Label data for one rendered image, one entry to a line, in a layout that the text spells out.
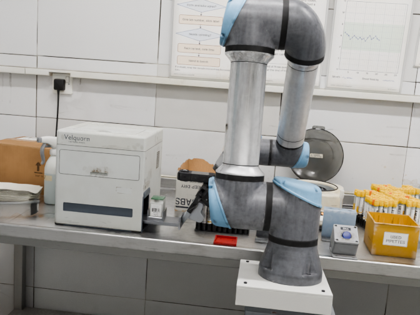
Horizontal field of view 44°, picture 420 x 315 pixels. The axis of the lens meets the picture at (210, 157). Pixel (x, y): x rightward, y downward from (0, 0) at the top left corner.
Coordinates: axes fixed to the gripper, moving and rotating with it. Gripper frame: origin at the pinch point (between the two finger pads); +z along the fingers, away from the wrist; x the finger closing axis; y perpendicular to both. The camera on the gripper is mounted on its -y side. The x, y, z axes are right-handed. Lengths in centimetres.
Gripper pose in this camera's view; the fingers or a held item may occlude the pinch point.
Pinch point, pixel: (182, 218)
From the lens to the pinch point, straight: 162.1
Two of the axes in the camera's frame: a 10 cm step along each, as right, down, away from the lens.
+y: 8.2, 5.7, 0.0
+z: -5.6, 8.1, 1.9
